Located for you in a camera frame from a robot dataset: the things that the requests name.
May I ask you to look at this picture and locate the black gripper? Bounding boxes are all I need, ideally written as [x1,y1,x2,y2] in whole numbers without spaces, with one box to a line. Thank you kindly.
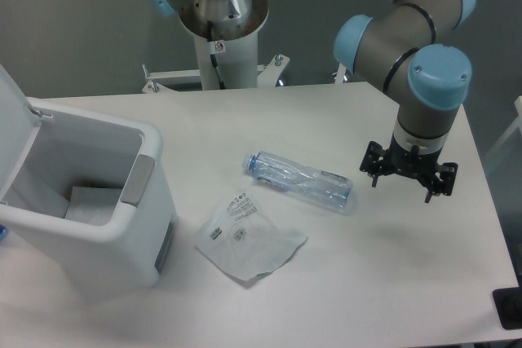
[360,141,458,203]

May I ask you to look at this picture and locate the clear plastic water bottle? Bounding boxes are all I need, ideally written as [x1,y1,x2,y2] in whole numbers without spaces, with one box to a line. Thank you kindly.
[241,151,353,215]

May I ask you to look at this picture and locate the clear plastic packaging bag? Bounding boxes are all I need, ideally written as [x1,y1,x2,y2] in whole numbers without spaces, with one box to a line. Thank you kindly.
[194,189,307,284]

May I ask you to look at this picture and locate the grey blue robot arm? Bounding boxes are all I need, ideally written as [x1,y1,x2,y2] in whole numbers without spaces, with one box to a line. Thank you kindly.
[148,0,476,196]

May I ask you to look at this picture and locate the white trash can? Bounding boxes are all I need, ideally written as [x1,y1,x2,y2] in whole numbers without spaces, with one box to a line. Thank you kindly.
[1,72,177,286]

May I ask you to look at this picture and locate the black clamp at table edge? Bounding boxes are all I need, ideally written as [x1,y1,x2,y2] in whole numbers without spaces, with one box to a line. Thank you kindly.
[493,287,521,330]

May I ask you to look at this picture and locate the blue object at left edge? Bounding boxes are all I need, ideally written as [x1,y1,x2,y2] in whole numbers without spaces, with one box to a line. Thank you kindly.
[0,225,9,242]

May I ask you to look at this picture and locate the white frame at right edge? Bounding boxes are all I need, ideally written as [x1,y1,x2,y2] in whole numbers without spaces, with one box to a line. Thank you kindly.
[483,96,521,175]

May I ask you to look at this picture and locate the white pedestal base frame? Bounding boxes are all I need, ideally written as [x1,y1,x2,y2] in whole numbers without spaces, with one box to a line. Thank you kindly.
[140,54,350,94]

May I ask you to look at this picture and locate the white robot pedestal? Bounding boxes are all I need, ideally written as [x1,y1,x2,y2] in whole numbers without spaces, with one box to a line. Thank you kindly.
[179,0,269,68]

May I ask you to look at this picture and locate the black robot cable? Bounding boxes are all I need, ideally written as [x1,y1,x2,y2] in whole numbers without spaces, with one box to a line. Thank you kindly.
[206,20,227,90]

